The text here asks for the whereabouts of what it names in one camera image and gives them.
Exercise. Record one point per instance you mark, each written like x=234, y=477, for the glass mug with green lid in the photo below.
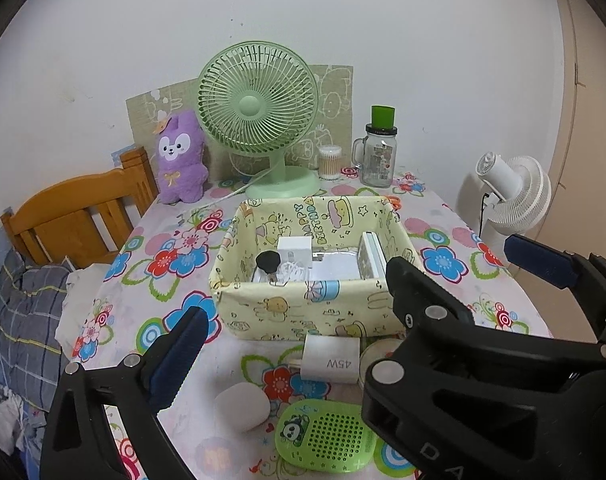
x=378, y=160

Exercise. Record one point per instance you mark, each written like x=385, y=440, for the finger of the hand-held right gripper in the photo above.
x=538, y=260
x=423, y=295

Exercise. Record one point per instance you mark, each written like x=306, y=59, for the silver foil pouch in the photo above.
x=338, y=266

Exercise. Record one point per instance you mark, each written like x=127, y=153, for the wooden bed headboard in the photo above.
x=68, y=200

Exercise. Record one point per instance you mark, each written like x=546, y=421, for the black key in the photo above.
x=269, y=261

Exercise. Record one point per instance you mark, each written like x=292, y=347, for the white standing fan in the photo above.
x=528, y=195

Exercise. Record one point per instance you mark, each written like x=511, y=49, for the white square box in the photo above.
x=293, y=250

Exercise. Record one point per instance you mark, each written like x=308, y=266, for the white crumpled cloth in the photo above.
x=78, y=285

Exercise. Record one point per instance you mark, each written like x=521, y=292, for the green desk fan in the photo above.
x=253, y=105

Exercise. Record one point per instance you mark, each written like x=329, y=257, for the purple plush toy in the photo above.
x=180, y=170

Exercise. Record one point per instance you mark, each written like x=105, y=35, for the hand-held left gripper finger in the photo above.
x=175, y=365

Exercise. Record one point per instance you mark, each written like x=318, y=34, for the beige wooden door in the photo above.
x=593, y=135

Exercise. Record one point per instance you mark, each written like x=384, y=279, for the white device with screen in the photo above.
x=373, y=255

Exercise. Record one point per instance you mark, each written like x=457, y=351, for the yellow fabric storage box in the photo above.
x=283, y=310

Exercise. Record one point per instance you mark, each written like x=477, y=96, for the blue bed sheet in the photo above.
x=35, y=420

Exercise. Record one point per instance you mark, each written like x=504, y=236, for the green perforated case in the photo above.
x=328, y=435

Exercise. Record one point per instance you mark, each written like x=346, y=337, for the grey plaid blanket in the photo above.
x=23, y=305

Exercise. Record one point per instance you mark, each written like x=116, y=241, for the beige cartoon print board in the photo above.
x=333, y=90

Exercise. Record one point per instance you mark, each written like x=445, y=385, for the white and grey cloth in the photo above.
x=3, y=410

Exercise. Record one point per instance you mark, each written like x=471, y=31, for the white charger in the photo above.
x=330, y=360

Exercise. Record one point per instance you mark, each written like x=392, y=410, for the cotton swab jar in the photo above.
x=330, y=165

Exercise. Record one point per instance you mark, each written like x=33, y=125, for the light blue wall sticker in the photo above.
x=119, y=154

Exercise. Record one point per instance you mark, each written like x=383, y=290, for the white oval case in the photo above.
x=240, y=405

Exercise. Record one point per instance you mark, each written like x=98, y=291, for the bag of white items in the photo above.
x=288, y=274

